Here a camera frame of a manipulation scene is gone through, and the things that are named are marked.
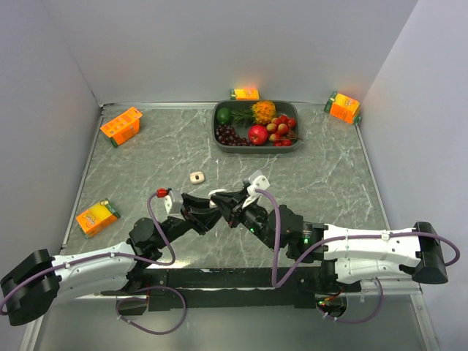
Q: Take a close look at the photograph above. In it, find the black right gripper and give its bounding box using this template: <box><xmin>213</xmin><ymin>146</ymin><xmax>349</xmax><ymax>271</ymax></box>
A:
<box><xmin>212</xmin><ymin>189</ymin><xmax>280</xmax><ymax>251</ymax></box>

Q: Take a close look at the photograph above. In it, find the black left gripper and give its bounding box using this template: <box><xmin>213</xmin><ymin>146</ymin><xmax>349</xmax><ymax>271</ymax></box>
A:
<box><xmin>155</xmin><ymin>192</ymin><xmax>222</xmax><ymax>249</ymax></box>

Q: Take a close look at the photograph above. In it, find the white earbuds charging case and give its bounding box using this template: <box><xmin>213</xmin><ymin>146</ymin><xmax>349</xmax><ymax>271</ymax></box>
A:
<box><xmin>208</xmin><ymin>189</ymin><xmax>226</xmax><ymax>208</ymax></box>

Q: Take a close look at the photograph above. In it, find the pink earbuds charging case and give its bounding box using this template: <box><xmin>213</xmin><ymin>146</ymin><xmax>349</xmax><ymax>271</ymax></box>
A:
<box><xmin>189</xmin><ymin>171</ymin><xmax>205</xmax><ymax>185</ymax></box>

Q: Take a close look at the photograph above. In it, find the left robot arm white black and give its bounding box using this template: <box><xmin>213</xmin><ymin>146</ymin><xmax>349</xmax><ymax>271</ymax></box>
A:
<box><xmin>1</xmin><ymin>194</ymin><xmax>222</xmax><ymax>326</ymax></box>

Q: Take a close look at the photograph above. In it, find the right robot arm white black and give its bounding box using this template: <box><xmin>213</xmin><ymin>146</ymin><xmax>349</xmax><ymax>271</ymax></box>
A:
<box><xmin>209</xmin><ymin>189</ymin><xmax>449</xmax><ymax>292</ymax></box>

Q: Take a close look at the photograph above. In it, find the dark purple grape bunch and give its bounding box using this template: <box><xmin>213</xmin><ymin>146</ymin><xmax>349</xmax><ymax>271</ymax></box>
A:
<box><xmin>214</xmin><ymin>124</ymin><xmax>252</xmax><ymax>146</ymax></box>

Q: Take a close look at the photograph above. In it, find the red apple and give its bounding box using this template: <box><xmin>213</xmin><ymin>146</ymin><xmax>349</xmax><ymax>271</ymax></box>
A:
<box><xmin>248</xmin><ymin>125</ymin><xmax>268</xmax><ymax>146</ymax></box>

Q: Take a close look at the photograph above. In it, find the green lime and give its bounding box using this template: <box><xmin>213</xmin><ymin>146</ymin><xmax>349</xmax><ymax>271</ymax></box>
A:
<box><xmin>216</xmin><ymin>107</ymin><xmax>231</xmax><ymax>125</ymax></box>

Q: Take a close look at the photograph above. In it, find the orange juice box near left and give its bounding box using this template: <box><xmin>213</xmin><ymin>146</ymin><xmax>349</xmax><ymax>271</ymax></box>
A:
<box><xmin>76</xmin><ymin>198</ymin><xmax>121</xmax><ymax>238</ymax></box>

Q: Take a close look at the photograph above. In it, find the orange juice box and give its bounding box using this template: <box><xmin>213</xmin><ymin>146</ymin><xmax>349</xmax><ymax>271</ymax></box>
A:
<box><xmin>230</xmin><ymin>89</ymin><xmax>260</xmax><ymax>100</ymax></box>
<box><xmin>324</xmin><ymin>91</ymin><xmax>362</xmax><ymax>125</ymax></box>
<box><xmin>100</xmin><ymin>107</ymin><xmax>143</xmax><ymax>148</ymax></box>
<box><xmin>76</xmin><ymin>198</ymin><xmax>121</xmax><ymax>238</ymax></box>

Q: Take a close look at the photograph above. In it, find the small pineapple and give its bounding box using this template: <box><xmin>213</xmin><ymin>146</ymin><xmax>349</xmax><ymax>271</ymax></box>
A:
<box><xmin>231</xmin><ymin>100</ymin><xmax>276</xmax><ymax>126</ymax></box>

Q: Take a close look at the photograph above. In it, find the orange juice box far left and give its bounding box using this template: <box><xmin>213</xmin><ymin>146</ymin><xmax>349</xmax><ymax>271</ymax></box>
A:
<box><xmin>100</xmin><ymin>107</ymin><xmax>143</xmax><ymax>148</ymax></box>

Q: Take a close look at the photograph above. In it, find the orange juice box back centre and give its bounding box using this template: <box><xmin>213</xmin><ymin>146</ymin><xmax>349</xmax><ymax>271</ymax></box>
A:
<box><xmin>230</xmin><ymin>89</ymin><xmax>260</xmax><ymax>100</ymax></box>

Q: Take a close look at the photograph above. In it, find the dark grey fruit tray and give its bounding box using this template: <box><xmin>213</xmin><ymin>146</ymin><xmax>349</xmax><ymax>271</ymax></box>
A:
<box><xmin>212</xmin><ymin>100</ymin><xmax>301</xmax><ymax>154</ymax></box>

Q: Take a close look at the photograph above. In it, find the orange juice box far right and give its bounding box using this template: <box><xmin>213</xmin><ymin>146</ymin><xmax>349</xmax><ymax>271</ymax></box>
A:
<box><xmin>324</xmin><ymin>91</ymin><xmax>362</xmax><ymax>125</ymax></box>

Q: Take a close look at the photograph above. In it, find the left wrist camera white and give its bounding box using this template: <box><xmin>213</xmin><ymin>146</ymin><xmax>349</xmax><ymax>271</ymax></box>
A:
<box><xmin>156</xmin><ymin>188</ymin><xmax>184</xmax><ymax>215</ymax></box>

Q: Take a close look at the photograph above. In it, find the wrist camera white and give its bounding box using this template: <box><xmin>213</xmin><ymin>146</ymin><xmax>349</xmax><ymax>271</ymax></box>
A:
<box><xmin>156</xmin><ymin>188</ymin><xmax>184</xmax><ymax>215</ymax></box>
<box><xmin>242</xmin><ymin>170</ymin><xmax>270</xmax><ymax>208</ymax></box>

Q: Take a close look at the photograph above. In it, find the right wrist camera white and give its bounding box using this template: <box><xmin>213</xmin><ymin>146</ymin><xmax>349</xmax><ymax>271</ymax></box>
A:
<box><xmin>242</xmin><ymin>170</ymin><xmax>270</xmax><ymax>208</ymax></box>

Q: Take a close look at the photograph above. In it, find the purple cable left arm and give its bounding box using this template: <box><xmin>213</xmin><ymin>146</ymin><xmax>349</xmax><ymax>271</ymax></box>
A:
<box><xmin>0</xmin><ymin>192</ymin><xmax>176</xmax><ymax>316</ymax></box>

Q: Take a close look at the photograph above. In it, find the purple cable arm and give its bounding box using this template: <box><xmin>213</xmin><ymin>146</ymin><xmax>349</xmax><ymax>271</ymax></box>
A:
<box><xmin>255</xmin><ymin>188</ymin><xmax>461</xmax><ymax>290</ymax></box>
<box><xmin>0</xmin><ymin>192</ymin><xmax>176</xmax><ymax>316</ymax></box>

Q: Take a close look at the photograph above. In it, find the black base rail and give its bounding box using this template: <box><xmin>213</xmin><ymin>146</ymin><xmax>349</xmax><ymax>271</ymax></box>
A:
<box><xmin>102</xmin><ymin>266</ymin><xmax>361</xmax><ymax>312</ymax></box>

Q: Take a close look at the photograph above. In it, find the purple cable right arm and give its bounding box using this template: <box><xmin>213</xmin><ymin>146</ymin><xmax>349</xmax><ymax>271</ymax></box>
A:
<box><xmin>255</xmin><ymin>188</ymin><xmax>461</xmax><ymax>290</ymax></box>

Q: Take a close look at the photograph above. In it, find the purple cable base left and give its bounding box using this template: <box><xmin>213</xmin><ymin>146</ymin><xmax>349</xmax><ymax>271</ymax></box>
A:
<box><xmin>115</xmin><ymin>285</ymin><xmax>188</xmax><ymax>336</ymax></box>

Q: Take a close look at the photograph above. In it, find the purple cable base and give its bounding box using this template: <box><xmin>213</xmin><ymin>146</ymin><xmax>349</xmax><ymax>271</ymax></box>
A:
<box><xmin>318</xmin><ymin>278</ymin><xmax>384</xmax><ymax>325</ymax></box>
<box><xmin>115</xmin><ymin>285</ymin><xmax>188</xmax><ymax>336</ymax></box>

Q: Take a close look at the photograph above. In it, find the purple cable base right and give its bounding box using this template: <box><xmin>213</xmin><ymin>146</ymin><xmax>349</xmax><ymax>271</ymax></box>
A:
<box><xmin>318</xmin><ymin>278</ymin><xmax>384</xmax><ymax>325</ymax></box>

